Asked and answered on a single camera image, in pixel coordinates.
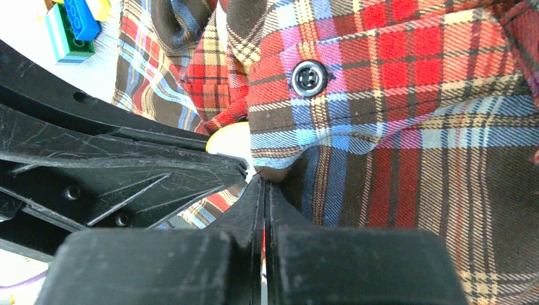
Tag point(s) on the pile of toy bricks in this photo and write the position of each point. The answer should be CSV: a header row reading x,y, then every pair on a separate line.
x,y
72,26

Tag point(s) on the plaid flannel shirt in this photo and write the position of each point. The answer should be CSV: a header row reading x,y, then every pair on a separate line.
x,y
367,113

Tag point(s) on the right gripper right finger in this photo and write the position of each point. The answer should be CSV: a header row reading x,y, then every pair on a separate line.
x,y
345,265

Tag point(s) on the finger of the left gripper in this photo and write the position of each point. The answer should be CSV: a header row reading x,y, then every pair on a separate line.
x,y
32,90
61,181

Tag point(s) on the gold round brooch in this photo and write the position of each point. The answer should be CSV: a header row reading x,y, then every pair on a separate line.
x,y
232,141

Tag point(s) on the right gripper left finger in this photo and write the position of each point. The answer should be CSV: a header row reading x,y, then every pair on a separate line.
x,y
216,265

